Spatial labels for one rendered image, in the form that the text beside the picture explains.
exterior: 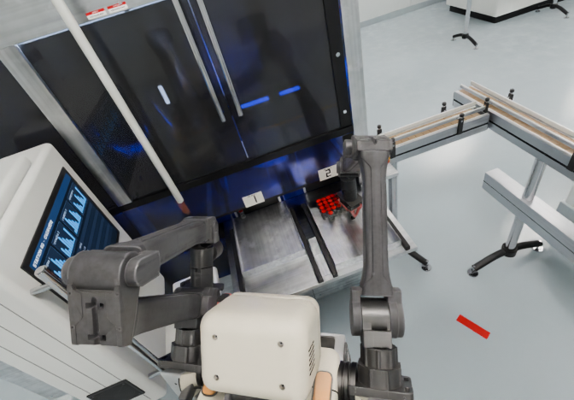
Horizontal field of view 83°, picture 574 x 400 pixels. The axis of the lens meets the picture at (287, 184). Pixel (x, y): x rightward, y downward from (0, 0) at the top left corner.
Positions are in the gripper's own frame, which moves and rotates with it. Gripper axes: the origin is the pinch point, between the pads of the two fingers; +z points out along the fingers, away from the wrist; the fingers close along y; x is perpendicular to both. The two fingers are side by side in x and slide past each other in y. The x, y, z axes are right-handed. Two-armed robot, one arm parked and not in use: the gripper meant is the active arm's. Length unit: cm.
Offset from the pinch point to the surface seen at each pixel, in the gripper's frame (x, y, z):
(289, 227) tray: 23.2, 13.7, 4.3
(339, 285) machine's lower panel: 3, 18, 77
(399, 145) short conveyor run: -43.3, 18.0, -1.2
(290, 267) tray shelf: 33.2, -3.9, 4.4
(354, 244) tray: 8.1, -10.9, 4.0
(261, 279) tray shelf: 44.8, -1.4, 4.5
